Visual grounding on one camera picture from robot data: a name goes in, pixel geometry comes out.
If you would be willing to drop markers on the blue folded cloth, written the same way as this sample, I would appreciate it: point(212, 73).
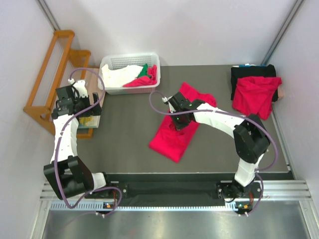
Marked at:
point(251, 65)

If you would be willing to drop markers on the right arm's black gripper body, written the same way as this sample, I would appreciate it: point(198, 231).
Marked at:
point(179, 122)

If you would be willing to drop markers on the slotted cable duct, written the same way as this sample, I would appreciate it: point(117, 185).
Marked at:
point(108, 206)

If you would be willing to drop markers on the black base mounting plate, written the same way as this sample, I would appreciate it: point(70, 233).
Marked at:
point(184, 193)

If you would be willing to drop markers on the green shirt in basket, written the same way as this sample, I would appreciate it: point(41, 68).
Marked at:
point(145, 72)

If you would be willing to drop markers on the red t-shirt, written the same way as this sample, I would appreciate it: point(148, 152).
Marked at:
point(173, 143)
point(253, 95)

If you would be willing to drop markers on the red shirt in basket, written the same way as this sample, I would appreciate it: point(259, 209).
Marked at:
point(144, 81)

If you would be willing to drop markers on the orange wooden rack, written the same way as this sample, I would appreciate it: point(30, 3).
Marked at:
point(77, 58)

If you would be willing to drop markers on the red t-shirt on stack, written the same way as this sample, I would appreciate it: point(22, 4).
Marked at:
point(253, 95)

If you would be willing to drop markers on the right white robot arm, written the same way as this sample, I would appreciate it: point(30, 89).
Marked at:
point(249, 136)

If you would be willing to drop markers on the white shirt in basket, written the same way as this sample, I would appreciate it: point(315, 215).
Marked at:
point(118, 78)

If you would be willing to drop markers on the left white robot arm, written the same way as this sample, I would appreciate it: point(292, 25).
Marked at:
point(65, 165)

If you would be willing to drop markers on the beige folded cloth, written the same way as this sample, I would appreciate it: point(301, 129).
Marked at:
point(280, 92)

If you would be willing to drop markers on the white plastic basket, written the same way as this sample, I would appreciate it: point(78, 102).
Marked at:
point(122, 60)

